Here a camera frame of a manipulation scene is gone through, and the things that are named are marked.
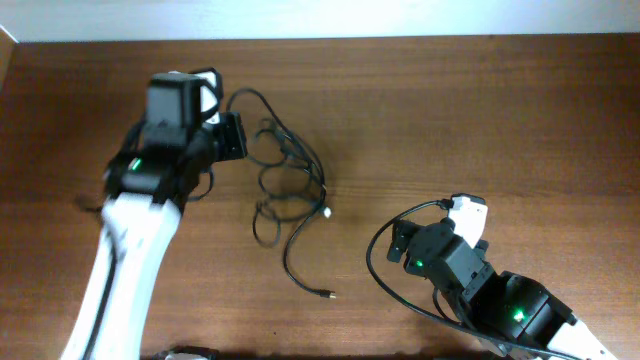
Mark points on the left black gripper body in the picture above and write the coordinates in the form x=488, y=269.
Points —
x=228, y=139

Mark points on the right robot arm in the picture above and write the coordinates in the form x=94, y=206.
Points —
x=511, y=314

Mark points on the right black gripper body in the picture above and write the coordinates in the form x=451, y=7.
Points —
x=407, y=229

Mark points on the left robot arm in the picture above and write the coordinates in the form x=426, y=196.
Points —
x=148, y=183

